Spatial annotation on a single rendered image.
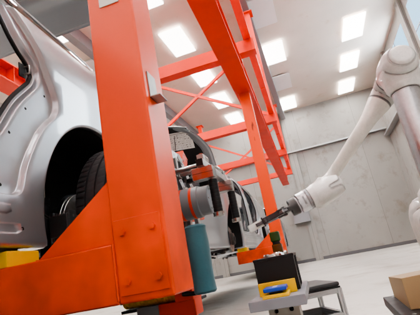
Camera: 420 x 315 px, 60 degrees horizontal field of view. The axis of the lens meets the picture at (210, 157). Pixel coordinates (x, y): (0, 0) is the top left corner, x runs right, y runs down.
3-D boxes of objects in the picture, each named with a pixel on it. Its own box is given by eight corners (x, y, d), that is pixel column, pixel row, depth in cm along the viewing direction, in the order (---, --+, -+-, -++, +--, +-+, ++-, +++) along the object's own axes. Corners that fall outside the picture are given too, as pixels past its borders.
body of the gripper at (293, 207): (293, 198, 163) (274, 207, 163) (294, 195, 155) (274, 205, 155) (302, 213, 160) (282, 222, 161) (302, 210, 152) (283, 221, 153)
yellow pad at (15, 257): (5, 272, 125) (5, 257, 126) (40, 265, 122) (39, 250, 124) (-31, 275, 112) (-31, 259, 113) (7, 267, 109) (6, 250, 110)
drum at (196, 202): (175, 225, 169) (170, 195, 173) (219, 215, 165) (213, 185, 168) (163, 224, 156) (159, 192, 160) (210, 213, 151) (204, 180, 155)
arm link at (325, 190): (317, 208, 151) (314, 210, 163) (352, 190, 150) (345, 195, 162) (304, 185, 154) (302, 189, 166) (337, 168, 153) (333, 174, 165)
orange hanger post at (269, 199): (240, 264, 515) (209, 107, 584) (288, 255, 501) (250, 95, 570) (238, 264, 500) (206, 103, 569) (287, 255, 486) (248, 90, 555)
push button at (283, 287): (267, 294, 116) (265, 287, 116) (289, 290, 114) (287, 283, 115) (264, 297, 109) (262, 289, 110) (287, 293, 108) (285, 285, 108)
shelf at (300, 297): (267, 295, 148) (265, 287, 149) (309, 288, 145) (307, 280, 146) (250, 313, 108) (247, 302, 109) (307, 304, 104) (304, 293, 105)
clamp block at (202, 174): (196, 183, 148) (194, 170, 150) (217, 178, 146) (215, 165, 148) (192, 181, 143) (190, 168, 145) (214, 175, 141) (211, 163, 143)
